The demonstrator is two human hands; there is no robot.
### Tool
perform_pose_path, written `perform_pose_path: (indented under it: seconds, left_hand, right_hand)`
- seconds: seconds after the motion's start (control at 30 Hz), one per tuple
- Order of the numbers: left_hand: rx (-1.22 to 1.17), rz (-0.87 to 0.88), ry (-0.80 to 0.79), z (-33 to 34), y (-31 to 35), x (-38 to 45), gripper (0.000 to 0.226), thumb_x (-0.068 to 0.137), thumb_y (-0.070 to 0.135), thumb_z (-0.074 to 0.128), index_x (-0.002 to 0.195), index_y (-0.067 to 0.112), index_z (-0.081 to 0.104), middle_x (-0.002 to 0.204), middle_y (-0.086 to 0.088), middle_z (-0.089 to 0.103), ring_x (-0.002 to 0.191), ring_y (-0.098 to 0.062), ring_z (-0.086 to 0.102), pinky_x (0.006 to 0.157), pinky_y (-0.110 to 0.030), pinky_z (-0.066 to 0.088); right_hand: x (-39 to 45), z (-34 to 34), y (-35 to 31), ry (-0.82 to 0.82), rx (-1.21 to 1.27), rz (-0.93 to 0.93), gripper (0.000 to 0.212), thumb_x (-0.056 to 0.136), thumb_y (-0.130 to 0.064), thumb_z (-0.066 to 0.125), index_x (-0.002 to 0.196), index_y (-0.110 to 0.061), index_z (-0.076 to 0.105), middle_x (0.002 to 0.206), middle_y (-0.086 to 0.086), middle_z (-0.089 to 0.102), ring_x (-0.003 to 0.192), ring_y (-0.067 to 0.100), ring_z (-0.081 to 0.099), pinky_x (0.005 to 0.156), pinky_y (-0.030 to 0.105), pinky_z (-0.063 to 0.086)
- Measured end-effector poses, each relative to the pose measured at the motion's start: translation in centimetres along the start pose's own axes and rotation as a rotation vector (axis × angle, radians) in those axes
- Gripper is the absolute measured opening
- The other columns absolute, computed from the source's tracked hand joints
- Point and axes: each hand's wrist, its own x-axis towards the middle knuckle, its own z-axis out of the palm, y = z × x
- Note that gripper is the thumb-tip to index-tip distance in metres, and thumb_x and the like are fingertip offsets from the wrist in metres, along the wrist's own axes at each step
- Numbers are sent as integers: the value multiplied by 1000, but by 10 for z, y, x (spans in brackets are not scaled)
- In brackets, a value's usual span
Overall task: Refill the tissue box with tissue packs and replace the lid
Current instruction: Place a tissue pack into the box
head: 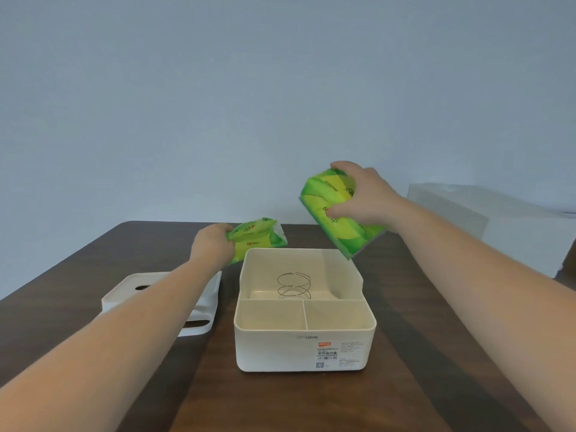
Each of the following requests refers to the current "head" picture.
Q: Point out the person's right forearm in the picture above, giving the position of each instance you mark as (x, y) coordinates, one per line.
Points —
(486, 301)

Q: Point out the person's left forearm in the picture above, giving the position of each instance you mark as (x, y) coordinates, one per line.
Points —
(112, 337)

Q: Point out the person's left hand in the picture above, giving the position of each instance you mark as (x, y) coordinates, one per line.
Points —
(209, 247)

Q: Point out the person's right thumb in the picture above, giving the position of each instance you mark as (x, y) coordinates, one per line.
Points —
(339, 212)

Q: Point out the person's right hand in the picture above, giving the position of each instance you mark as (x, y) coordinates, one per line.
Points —
(373, 200)

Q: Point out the green tissue pack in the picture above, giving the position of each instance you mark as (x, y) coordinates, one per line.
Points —
(330, 229)

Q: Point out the green tissue wrapper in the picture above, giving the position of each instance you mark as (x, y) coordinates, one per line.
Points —
(258, 238)

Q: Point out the white tissue box lid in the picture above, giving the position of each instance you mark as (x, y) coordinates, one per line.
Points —
(135, 287)

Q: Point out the person's left thumb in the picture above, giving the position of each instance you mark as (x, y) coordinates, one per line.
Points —
(225, 228)

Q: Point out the metal coil spring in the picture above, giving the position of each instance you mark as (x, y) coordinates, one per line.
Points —
(294, 286)

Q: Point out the white tissue box base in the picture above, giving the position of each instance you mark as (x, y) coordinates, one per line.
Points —
(306, 341)

